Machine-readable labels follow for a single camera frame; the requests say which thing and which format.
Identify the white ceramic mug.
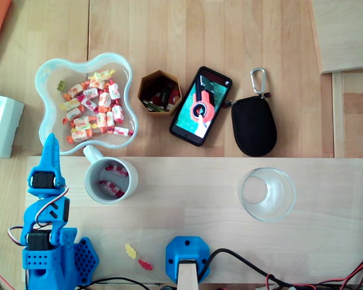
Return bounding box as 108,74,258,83
83,144,139,205

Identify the yellow white wrapped candy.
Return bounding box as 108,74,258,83
59,97,85,112
70,121,94,132
88,68,116,82

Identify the white cardboard box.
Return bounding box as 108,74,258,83
0,92,25,159

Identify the translucent wavy candy bowl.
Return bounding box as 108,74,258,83
34,52,139,156

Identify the yellow gummy bear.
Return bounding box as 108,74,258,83
124,243,139,260

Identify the brown hexagonal container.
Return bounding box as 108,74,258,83
137,69,182,118

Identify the black smartphone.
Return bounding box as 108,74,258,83
168,65,233,147

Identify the light wooden board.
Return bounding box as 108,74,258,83
21,156,363,285

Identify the black zip pouch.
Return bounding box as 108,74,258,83
223,92,278,158

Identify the silver carabiner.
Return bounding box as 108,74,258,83
249,67,267,95

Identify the clear drinking glass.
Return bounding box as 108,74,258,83
236,167,296,223

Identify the light wooden panel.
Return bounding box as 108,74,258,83
310,0,363,75

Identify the red cable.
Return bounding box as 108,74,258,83
264,272,293,288
341,250,363,286
0,263,16,290

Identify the black cable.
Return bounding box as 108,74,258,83
75,277,152,290
199,248,294,290

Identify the blue post mount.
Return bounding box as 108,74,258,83
165,236,212,285

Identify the wooden post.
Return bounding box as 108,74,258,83
177,261,198,290

